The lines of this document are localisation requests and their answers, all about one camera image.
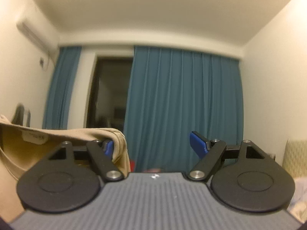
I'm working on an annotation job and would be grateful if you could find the tan printed t-shirt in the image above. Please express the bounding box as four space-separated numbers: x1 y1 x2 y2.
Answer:
1 115 131 222

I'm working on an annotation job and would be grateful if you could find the red bag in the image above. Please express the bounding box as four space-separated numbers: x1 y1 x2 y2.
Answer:
130 160 135 172

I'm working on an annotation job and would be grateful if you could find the blue curtain left panel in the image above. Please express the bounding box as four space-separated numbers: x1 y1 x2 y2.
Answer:
42 46 82 130

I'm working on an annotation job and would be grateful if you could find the blue curtain panel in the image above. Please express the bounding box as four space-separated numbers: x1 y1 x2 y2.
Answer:
42 46 82 130
124 46 243 172

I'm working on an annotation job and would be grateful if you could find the dark window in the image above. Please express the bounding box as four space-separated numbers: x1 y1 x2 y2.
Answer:
86 57 133 131

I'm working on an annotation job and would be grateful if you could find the blue curtain right panel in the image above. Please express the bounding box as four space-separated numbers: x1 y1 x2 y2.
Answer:
124 46 243 172

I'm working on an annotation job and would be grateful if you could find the quilted beige headboard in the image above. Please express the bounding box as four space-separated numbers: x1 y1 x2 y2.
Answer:
282 140 307 178

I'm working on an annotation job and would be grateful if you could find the pastel tie-dye duvet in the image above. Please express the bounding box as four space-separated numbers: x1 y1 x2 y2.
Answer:
287 177 307 223

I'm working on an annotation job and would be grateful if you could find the wavy frame vanity mirror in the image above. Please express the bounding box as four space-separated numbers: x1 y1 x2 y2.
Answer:
11 103 31 127

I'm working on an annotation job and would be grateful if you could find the white wall air conditioner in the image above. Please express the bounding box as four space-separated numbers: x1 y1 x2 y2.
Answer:
16 7 59 53

